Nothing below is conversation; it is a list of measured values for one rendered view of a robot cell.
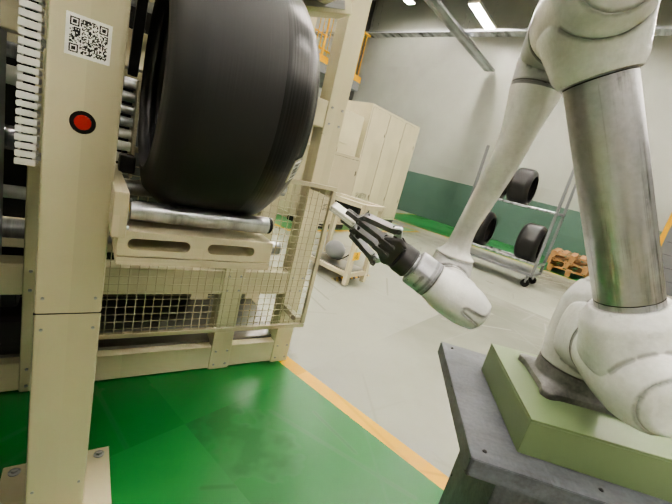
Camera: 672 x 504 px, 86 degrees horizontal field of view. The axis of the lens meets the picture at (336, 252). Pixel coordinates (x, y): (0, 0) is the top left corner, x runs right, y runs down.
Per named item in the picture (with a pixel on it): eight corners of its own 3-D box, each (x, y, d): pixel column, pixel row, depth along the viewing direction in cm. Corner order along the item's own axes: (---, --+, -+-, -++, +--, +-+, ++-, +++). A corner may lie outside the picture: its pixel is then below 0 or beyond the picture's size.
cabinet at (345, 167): (309, 228, 571) (327, 148, 541) (285, 218, 603) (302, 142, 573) (343, 229, 641) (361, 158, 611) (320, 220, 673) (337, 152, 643)
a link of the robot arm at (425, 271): (415, 301, 86) (395, 286, 86) (422, 281, 93) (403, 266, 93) (440, 277, 80) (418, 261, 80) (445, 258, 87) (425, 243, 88)
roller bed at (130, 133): (54, 165, 106) (61, 56, 99) (58, 158, 117) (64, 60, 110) (132, 177, 117) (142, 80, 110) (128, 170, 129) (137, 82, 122)
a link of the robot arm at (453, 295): (417, 304, 83) (416, 286, 96) (471, 345, 83) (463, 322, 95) (448, 268, 80) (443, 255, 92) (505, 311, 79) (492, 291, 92)
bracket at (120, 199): (109, 237, 75) (114, 190, 72) (104, 196, 106) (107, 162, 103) (128, 238, 77) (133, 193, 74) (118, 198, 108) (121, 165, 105)
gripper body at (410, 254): (419, 261, 81) (386, 236, 81) (397, 284, 86) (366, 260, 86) (425, 246, 87) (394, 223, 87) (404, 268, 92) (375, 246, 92)
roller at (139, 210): (125, 199, 77) (124, 198, 81) (123, 220, 78) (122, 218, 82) (274, 218, 98) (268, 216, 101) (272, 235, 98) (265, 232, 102)
